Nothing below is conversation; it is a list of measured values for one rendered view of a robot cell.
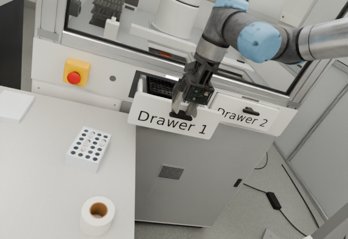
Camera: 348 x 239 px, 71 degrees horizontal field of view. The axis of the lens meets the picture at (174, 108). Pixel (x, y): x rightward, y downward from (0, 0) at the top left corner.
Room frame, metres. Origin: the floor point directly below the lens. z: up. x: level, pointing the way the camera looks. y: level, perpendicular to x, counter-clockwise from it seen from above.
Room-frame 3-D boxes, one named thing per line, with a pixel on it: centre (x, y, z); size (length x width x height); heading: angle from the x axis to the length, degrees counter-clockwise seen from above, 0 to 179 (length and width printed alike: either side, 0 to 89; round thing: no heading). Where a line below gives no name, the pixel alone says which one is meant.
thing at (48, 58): (1.28, 0.15, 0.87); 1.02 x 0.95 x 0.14; 109
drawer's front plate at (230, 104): (0.91, -0.27, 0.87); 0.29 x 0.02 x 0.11; 109
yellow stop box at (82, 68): (0.68, 0.34, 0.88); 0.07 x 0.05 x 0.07; 109
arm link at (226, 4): (0.63, -0.03, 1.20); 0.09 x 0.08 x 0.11; 37
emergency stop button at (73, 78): (0.65, 0.33, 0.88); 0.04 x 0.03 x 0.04; 109
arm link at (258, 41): (0.56, -0.10, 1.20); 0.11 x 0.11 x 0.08; 37
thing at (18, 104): (0.54, 0.45, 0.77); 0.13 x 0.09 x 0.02; 19
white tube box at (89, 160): (0.50, 0.17, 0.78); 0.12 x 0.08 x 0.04; 9
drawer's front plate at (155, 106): (0.67, -0.02, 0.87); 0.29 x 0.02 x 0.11; 109
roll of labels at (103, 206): (0.32, 0.06, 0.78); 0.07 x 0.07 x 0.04
